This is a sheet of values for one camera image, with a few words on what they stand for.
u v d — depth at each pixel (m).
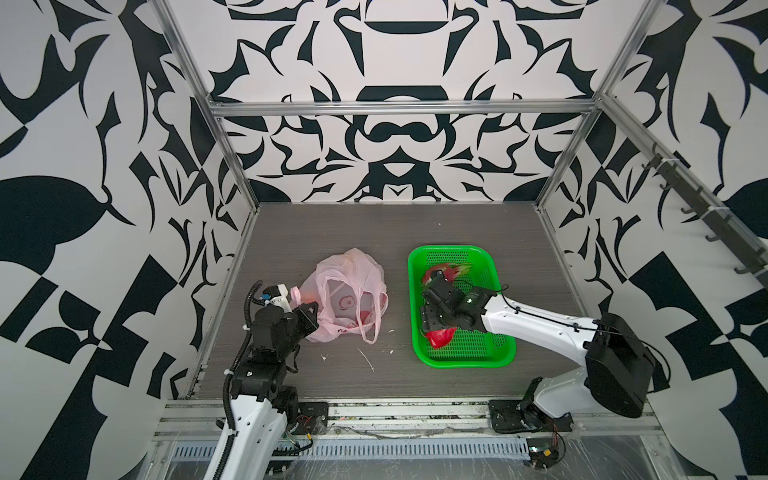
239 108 0.94
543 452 0.71
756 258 0.50
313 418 0.74
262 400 0.52
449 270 0.93
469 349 0.85
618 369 0.42
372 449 0.65
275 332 0.57
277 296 0.71
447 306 0.64
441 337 0.79
